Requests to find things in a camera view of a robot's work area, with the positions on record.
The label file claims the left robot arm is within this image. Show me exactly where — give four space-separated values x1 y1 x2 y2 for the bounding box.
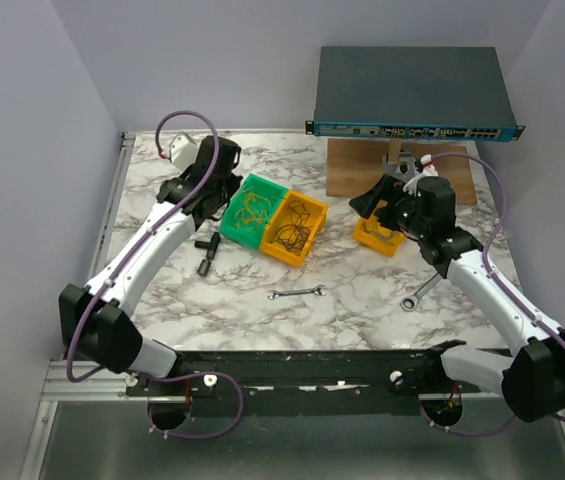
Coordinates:
59 136 242 395

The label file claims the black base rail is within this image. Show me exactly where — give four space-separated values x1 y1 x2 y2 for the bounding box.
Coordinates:
126 347 478 418

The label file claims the yellow bin right side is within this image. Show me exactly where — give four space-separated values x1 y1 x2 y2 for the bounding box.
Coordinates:
353 216 406 257

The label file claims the grey stand bracket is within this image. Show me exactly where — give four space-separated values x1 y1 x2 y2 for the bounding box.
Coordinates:
382 139 417 183

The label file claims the green plastic bin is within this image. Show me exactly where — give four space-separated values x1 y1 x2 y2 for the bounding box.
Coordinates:
220 173 288 250

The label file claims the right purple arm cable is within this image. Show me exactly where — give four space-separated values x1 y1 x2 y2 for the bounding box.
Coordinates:
419 152 565 436

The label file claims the wooden board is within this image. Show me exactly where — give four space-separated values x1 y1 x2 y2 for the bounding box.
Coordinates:
326 138 477 206

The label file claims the yellow wire with bands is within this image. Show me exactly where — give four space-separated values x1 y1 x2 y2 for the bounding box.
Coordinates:
231 188 274 234

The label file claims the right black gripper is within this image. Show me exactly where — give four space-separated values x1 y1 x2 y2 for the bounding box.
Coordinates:
350 173 430 239

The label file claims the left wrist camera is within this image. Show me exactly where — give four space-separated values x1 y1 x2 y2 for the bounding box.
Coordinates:
162 132 198 171

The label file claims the open-end silver wrench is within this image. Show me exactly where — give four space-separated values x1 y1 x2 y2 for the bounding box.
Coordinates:
267 284 328 300

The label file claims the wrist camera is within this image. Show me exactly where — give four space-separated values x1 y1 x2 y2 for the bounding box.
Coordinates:
403 154 439 195
162 132 198 171

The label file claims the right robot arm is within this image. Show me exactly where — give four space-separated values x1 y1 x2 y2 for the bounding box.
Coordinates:
349 175 565 423

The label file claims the network switch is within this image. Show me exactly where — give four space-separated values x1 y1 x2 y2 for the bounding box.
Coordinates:
305 46 525 142

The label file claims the black T-shaped tool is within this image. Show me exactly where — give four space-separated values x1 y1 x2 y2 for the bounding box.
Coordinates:
194 232 221 277

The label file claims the yellow bin beside green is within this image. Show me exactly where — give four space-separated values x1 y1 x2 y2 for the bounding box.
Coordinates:
260 190 329 268

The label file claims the thin dark purple wire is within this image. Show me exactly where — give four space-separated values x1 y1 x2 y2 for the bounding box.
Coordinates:
271 199 316 254

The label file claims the ratchet ring wrench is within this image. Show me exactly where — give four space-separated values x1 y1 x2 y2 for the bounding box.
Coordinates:
400 274 443 312

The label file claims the aluminium frame rail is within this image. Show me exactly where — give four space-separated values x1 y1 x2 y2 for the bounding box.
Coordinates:
19 132 137 479

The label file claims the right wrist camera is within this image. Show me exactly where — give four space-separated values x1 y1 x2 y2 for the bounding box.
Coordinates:
403 154 439 195

